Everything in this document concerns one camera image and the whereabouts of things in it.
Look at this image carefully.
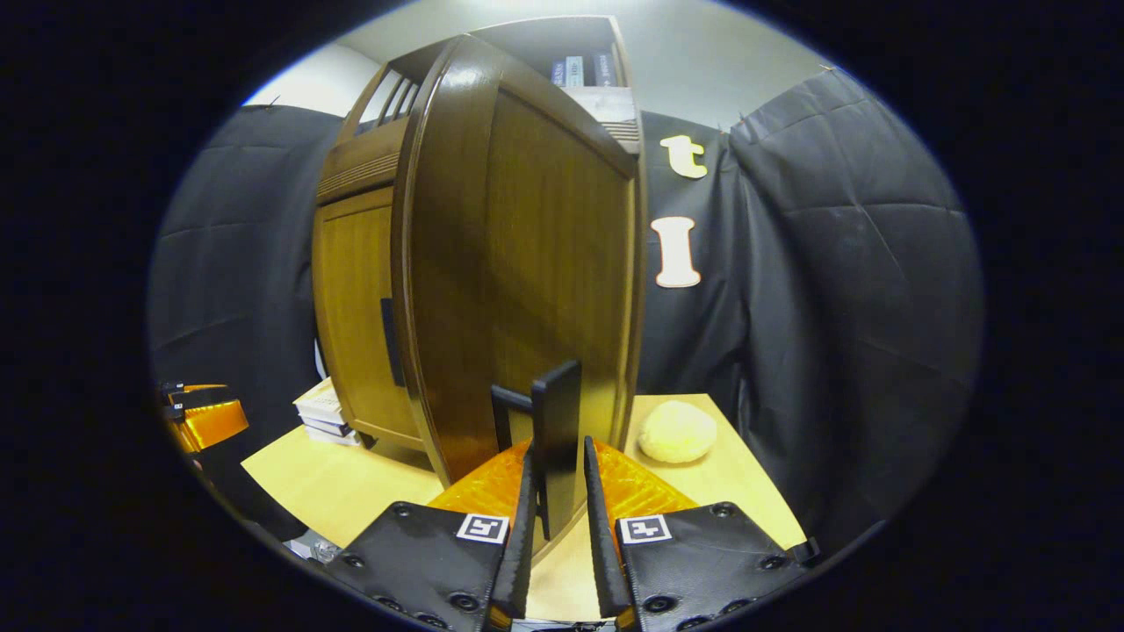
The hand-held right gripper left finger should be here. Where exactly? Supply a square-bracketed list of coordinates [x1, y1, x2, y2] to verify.
[325, 439, 538, 632]

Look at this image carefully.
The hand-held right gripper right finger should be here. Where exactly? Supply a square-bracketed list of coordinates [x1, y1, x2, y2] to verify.
[583, 436, 822, 632]

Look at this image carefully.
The black door handle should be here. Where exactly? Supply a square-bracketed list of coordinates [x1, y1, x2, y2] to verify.
[490, 358, 583, 541]
[379, 297, 407, 388]

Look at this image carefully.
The wooden shoe cabinet door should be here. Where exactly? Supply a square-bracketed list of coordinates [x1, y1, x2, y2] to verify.
[391, 33, 648, 563]
[313, 184, 431, 453]

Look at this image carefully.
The wooden double-door shoe cabinet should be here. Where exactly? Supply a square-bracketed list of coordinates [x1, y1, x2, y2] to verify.
[312, 15, 646, 457]

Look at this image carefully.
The cream plush ball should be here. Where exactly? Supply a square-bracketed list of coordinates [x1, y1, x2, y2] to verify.
[638, 400, 717, 464]

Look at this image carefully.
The black backdrop cloth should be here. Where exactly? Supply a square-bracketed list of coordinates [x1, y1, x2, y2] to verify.
[148, 68, 984, 563]

